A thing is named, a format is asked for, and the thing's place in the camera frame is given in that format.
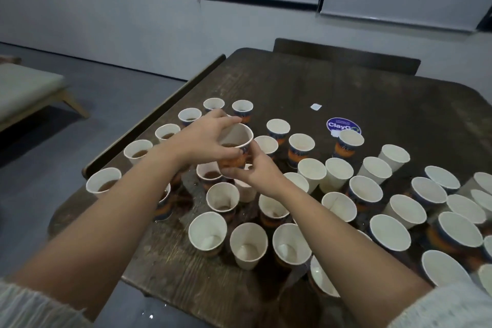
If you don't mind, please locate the person's left hand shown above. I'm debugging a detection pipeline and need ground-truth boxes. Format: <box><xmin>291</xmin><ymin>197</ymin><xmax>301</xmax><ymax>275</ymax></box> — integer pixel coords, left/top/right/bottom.
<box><xmin>165</xmin><ymin>110</ymin><xmax>245</xmax><ymax>167</ymax></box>

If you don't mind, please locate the person's right hand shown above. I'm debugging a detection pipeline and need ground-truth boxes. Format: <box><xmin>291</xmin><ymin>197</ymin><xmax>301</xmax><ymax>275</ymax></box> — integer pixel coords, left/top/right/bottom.
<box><xmin>219</xmin><ymin>141</ymin><xmax>289</xmax><ymax>198</ymax></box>

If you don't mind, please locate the orange blue patterned paper cup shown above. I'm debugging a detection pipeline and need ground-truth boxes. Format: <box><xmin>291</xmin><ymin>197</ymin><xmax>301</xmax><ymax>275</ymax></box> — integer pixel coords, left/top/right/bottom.
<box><xmin>217</xmin><ymin>123</ymin><xmax>255</xmax><ymax>170</ymax></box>

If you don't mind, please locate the group of paper cups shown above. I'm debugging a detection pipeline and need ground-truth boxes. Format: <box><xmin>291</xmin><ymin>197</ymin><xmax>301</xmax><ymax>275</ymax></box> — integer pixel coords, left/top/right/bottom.
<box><xmin>85</xmin><ymin>97</ymin><xmax>492</xmax><ymax>298</ymax></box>

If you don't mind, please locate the person's right forearm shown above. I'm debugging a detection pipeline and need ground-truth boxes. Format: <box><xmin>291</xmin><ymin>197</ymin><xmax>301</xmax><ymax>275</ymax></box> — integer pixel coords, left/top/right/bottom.
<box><xmin>271</xmin><ymin>184</ymin><xmax>492</xmax><ymax>328</ymax></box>

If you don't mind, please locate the person's left forearm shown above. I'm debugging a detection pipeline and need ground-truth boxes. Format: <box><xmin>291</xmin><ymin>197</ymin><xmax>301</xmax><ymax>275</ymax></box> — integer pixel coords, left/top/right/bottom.
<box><xmin>0</xmin><ymin>147</ymin><xmax>193</xmax><ymax>321</ymax></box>

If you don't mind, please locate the round blue sticker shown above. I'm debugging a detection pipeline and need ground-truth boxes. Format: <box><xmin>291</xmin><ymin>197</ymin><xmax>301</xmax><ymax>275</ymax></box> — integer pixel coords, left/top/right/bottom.
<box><xmin>325</xmin><ymin>116</ymin><xmax>362</xmax><ymax>139</ymax></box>

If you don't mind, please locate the dark wooden chair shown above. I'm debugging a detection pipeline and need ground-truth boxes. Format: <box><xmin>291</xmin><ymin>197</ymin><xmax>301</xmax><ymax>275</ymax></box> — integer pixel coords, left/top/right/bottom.
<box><xmin>273</xmin><ymin>38</ymin><xmax>422</xmax><ymax>76</ymax></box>

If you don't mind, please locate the dark wooden table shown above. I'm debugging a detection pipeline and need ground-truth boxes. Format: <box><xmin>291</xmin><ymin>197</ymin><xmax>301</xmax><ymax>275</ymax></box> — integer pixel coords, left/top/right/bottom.
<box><xmin>48</xmin><ymin>47</ymin><xmax>492</xmax><ymax>328</ymax></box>

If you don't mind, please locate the beige cushioned lounge chair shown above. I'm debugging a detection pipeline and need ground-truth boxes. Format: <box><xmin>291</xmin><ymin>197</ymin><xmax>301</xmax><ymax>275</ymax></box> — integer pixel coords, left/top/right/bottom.
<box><xmin>0</xmin><ymin>55</ymin><xmax>91</xmax><ymax>134</ymax></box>

